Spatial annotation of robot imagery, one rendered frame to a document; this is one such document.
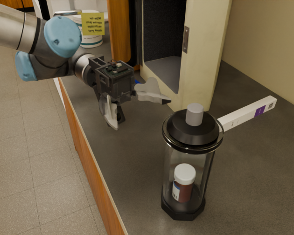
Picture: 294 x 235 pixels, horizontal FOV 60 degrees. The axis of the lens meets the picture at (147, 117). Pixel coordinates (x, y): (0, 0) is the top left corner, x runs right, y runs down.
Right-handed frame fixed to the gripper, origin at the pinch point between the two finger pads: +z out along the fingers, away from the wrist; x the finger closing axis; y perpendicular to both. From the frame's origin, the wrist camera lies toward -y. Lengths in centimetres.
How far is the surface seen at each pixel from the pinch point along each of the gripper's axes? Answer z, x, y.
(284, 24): -4, 66, 4
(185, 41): -11.0, 22.7, 7.4
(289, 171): 23.7, 28.0, -17.9
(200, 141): 15.5, -1.6, 5.3
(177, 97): -12.4, 23.2, -11.3
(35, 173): -110, -12, -113
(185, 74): -9.6, 22.5, -1.7
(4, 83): -256, 11, -113
